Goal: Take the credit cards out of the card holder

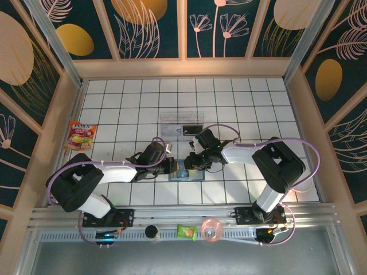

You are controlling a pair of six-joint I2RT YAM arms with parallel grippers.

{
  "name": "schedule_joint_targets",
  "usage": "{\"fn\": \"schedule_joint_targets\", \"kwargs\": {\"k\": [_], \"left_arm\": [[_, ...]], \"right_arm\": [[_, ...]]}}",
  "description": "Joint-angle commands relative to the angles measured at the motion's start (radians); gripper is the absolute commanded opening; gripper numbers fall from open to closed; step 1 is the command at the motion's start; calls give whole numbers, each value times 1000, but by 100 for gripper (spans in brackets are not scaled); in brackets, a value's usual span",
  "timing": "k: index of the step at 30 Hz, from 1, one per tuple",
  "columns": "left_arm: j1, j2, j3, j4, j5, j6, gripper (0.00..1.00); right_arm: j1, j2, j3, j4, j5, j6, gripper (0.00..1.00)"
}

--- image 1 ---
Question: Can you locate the black credit card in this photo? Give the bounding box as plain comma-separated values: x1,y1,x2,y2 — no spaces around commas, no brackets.
182,124,202,136

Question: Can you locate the clear acrylic card box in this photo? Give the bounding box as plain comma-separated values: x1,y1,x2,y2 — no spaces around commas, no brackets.
159,112,205,138

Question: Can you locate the pink plastic cup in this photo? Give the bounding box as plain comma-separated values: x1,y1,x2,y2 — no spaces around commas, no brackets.
201,217,225,245

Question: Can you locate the green snack packet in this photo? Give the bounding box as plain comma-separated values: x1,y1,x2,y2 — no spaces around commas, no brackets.
175,223,197,242

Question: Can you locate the black round knob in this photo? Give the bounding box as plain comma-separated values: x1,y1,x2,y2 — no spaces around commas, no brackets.
144,225,160,241

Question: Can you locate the orange fruit candy bag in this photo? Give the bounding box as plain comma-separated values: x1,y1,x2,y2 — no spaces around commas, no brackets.
63,120,98,152

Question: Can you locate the black electronics board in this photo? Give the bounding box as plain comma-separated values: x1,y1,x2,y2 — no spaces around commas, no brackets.
95,229,123,248
256,225,289,247

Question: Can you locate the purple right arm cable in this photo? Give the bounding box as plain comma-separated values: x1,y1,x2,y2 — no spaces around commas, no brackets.
200,124,321,248

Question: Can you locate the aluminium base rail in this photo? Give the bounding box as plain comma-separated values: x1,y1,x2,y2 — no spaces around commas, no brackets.
28,202,341,230

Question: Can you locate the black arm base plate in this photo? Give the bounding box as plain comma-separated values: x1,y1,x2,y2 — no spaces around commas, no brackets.
234,205,287,227
82,208,135,229

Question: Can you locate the slotted metal cable tray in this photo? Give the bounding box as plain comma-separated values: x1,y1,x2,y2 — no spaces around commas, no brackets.
40,230,259,245

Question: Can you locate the aluminium table edge rail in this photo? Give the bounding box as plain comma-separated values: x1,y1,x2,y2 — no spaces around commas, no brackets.
283,79,326,203
45,79,87,207

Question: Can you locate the aluminium frame post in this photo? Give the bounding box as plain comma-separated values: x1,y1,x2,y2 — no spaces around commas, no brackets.
22,0,84,87
282,0,337,84

